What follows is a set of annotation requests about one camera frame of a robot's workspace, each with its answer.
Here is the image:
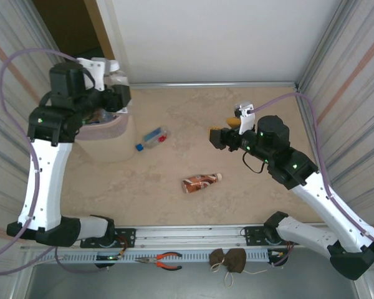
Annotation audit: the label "clear square bottle white cap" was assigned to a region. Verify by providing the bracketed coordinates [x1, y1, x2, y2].
[104, 60, 131, 115]

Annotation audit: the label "pink beige waste bin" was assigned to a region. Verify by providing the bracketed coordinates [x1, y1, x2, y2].
[74, 104, 137, 163]

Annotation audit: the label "brown label bottle white cap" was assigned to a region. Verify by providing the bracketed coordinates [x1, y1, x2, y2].
[181, 173, 223, 195]

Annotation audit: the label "flat clear bottle blue cap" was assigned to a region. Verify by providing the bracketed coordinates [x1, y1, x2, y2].
[135, 125, 170, 153]

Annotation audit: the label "brown wooden door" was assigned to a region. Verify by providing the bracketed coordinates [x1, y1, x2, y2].
[83, 0, 119, 62]

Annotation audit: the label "brown cloth pouch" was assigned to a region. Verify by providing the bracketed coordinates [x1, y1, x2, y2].
[208, 248, 229, 273]
[221, 248, 268, 288]

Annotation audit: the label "small circuit board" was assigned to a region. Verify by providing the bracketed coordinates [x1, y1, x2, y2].
[95, 254, 124, 262]

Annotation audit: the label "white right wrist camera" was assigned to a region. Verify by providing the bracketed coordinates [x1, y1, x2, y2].
[233, 101, 256, 135]

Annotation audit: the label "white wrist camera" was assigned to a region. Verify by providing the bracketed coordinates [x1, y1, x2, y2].
[233, 101, 256, 135]
[75, 57, 109, 92]

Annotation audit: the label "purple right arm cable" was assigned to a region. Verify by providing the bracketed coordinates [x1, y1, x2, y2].
[251, 92, 374, 252]

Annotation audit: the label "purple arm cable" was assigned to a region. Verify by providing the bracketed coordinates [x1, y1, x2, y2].
[0, 49, 110, 277]
[251, 92, 374, 252]

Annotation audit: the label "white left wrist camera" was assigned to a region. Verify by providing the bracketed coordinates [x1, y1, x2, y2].
[75, 57, 109, 92]

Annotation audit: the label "thin black cable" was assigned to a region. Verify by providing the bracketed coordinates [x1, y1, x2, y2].
[241, 151, 266, 174]

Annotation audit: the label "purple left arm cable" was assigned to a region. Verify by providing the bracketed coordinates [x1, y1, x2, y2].
[0, 49, 110, 277]

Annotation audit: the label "aluminium table edge rail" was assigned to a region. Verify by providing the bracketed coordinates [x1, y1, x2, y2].
[129, 81, 297, 91]

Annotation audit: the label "aluminium frame post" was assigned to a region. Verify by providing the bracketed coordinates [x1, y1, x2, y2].
[294, 0, 356, 91]
[17, 0, 66, 63]

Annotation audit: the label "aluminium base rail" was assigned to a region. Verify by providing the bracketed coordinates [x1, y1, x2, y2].
[20, 224, 334, 252]

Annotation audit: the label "grey slotted cable duct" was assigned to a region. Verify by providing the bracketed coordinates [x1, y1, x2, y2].
[29, 249, 289, 265]

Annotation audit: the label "orange handled pliers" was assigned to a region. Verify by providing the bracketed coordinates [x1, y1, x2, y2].
[134, 251, 183, 270]

